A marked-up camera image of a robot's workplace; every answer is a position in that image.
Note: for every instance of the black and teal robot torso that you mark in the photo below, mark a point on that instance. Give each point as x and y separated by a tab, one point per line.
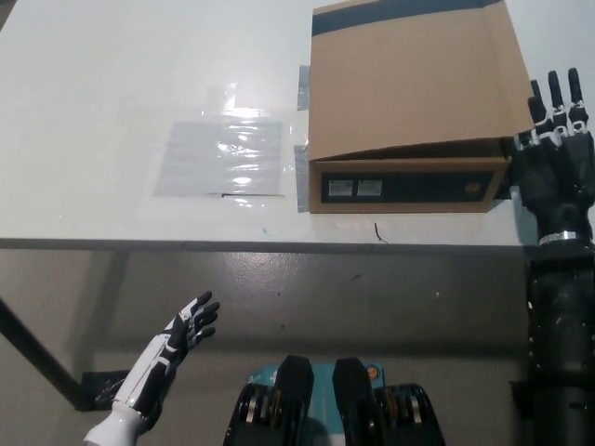
332	404

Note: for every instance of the brown cardboard storage box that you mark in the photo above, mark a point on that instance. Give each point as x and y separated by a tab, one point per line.
404	116

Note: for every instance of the transparent plastic sheet with paper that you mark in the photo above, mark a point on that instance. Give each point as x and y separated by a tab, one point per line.
228	158

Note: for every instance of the black metal table leg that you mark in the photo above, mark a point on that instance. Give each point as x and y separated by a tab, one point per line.
42	353

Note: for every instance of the short grey tape strip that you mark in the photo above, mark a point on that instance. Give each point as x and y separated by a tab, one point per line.
304	88

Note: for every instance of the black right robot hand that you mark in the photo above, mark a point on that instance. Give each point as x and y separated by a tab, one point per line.
553	186

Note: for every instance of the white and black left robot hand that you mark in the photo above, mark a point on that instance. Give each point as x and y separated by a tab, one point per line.
158	358

